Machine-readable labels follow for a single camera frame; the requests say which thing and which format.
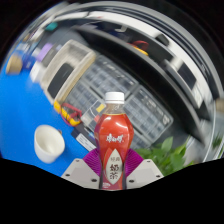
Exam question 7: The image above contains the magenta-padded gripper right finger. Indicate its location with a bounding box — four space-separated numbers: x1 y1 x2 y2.
124 148 164 188

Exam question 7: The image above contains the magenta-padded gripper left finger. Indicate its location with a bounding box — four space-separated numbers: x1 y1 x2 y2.
60 148 102 190

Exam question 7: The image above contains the red drink bottle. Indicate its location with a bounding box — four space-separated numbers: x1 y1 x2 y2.
93 91 135 191

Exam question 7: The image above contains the potted green plant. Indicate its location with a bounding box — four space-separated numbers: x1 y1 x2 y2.
134 135 198 177

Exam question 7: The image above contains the black case with white label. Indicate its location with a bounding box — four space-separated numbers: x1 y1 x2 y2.
70 125 98 153

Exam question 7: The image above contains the white cup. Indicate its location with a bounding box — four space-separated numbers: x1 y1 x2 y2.
33 124 66 164

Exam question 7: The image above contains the yellow multimeter with red leads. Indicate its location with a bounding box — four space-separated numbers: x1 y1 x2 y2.
53 100 84 128
129 40 150 57

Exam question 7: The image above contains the grey drawer cabinet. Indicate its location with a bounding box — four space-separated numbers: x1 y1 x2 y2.
128 86 174 141
83 54 139 101

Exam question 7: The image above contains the black speaker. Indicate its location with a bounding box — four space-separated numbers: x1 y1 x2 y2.
47 63 75 100

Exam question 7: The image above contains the white oscilloscope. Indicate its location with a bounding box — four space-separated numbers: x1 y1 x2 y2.
173 59 205 108

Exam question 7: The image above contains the dark grey workbench shelf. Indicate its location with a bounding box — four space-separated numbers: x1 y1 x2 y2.
71 24 208 144

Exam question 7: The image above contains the small white box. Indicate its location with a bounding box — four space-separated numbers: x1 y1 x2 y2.
29 61 44 84

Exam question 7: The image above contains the beige perforated tray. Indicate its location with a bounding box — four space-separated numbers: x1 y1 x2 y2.
40 39 97 105

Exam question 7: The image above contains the dark grey upright box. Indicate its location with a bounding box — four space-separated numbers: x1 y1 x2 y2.
41 46 61 68

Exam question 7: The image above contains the purple bag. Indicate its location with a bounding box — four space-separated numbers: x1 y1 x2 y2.
35 42 54 63

